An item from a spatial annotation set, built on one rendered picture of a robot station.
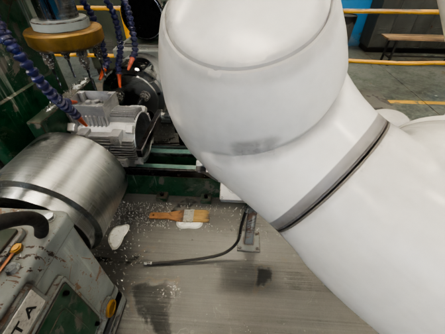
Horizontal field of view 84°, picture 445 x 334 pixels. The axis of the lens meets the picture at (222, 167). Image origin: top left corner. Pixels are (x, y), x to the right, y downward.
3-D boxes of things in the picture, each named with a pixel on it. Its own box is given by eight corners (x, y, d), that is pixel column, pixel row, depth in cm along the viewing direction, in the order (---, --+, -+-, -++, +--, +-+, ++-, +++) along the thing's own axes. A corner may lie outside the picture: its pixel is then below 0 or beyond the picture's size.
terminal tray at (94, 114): (71, 126, 75) (61, 105, 71) (87, 110, 83) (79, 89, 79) (108, 128, 75) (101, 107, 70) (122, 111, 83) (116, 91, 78)
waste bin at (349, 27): (343, 46, 509) (353, 12, 469) (349, 52, 480) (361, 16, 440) (324, 46, 511) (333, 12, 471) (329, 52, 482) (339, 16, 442)
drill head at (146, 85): (104, 136, 100) (81, 74, 83) (137, 93, 130) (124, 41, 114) (165, 138, 98) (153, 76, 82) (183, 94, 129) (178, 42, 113)
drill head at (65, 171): (-35, 321, 50) (-162, 258, 33) (63, 189, 77) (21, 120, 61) (85, 330, 49) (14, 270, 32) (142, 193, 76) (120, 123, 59)
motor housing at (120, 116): (83, 172, 82) (57, 123, 70) (106, 140, 97) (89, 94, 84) (141, 175, 81) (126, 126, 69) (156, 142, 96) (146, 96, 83)
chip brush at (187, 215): (148, 222, 82) (147, 221, 81) (151, 210, 86) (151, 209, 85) (209, 222, 82) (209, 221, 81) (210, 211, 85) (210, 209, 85)
